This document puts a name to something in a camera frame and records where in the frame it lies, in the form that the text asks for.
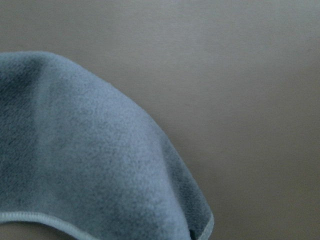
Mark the grey cleaning cloth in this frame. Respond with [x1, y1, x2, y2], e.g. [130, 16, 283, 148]
[0, 51, 214, 240]

